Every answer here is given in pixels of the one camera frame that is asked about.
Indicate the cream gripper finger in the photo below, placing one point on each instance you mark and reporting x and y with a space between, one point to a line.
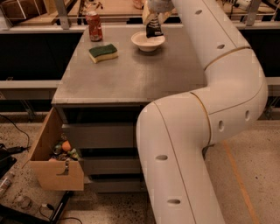
163 16
148 12

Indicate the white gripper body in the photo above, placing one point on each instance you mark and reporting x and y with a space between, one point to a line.
160 5

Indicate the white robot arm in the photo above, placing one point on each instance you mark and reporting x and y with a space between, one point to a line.
171 132

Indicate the white paper bowl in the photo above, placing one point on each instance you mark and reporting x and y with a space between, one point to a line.
145 44

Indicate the red soda can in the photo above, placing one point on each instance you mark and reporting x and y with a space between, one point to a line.
94 26

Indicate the green yellow sponge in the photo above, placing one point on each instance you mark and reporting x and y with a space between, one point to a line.
103 52

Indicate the metal guard railing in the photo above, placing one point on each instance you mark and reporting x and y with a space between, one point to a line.
251 14

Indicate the grey drawer cabinet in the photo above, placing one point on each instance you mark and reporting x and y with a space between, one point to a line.
116 90

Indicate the top grey drawer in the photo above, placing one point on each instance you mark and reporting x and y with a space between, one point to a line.
100 135

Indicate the grey drawer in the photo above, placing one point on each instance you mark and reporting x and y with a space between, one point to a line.
100 135
119 185
110 165

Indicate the orange fruit in bin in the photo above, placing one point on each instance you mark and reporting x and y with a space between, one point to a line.
66 146

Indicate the middle grey drawer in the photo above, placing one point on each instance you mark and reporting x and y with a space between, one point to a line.
110 165

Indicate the wooden side bin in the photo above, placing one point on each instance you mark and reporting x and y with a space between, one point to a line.
54 175

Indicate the bottom grey drawer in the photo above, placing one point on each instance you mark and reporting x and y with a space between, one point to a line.
119 185

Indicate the clear plastic bottle on floor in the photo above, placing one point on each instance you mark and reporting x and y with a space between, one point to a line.
5 182

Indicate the black floor equipment base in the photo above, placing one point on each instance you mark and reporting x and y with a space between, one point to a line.
26 211

